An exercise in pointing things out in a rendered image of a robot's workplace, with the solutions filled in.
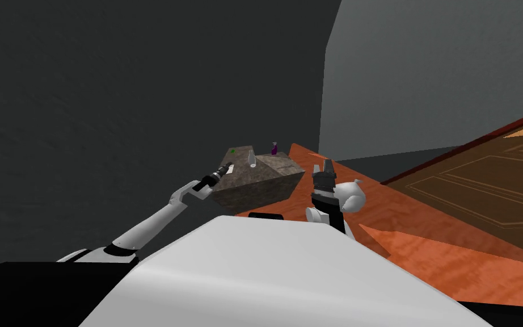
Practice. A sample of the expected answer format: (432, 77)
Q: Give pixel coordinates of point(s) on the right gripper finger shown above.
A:
(328, 166)
(317, 169)

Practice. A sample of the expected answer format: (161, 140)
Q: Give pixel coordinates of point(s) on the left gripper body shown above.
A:
(207, 181)

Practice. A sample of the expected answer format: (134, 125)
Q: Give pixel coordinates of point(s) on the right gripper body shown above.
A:
(324, 184)

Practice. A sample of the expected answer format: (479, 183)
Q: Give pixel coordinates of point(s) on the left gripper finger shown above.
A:
(224, 170)

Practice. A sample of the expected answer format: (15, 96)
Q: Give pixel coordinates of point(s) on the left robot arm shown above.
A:
(152, 223)

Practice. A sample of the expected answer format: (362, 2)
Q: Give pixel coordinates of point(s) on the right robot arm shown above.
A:
(350, 196)

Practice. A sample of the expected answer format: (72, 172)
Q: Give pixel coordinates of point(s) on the grey-brown stone table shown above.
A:
(261, 181)

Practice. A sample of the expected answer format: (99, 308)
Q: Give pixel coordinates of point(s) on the purple bottle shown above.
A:
(274, 148)

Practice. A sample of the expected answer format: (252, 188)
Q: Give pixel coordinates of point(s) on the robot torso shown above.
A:
(261, 272)

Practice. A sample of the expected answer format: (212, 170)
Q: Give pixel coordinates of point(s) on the brown panelled door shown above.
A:
(484, 190)

